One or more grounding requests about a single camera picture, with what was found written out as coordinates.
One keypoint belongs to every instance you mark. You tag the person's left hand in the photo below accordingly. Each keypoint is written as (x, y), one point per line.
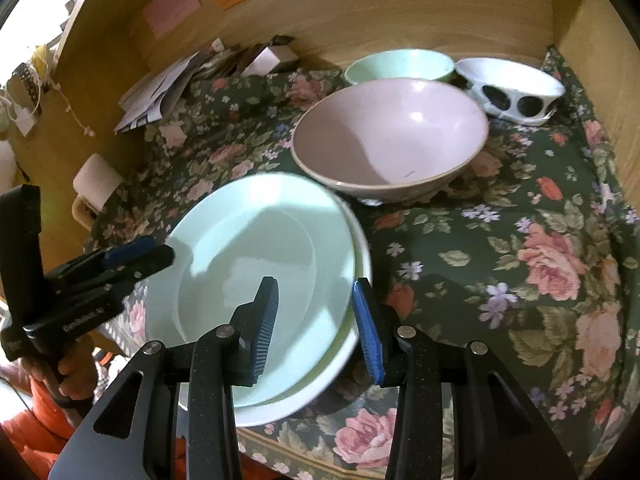
(77, 372)

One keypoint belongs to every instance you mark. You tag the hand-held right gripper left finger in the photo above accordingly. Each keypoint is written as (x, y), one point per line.
(265, 320)

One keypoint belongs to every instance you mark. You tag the white plate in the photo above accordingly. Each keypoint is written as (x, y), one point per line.
(290, 407)

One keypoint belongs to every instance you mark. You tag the pink bowl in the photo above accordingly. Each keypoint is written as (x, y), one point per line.
(390, 135)

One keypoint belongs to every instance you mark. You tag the person's orange clothing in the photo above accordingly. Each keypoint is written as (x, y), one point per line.
(35, 435)

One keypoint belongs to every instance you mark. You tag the light green bowl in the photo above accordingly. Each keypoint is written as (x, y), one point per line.
(400, 62)

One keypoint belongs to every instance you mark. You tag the folded white card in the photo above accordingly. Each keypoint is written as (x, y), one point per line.
(267, 60)

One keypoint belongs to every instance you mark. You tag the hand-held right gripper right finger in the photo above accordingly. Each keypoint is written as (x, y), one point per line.
(367, 330)

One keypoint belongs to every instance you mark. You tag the pink sticky note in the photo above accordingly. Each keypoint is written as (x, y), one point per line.
(172, 5)

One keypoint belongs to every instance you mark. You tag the dark floral tablecloth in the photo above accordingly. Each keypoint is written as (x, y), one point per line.
(500, 210)

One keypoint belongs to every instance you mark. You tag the yellow headband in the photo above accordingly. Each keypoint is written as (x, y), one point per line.
(39, 55)

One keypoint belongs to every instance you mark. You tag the white bowl with black spots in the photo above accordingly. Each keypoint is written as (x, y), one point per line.
(505, 77)

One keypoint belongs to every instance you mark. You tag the light green plate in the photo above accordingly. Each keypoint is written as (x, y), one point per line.
(240, 240)

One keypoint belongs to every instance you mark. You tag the stack of white papers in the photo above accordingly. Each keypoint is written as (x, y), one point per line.
(160, 95)

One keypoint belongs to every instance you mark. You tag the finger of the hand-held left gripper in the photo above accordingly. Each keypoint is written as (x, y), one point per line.
(155, 260)
(127, 252)

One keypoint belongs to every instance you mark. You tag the brown lace headband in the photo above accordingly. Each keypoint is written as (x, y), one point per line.
(25, 82)

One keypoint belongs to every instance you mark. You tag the beige mug with white lid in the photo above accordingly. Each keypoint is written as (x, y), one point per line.
(97, 175)

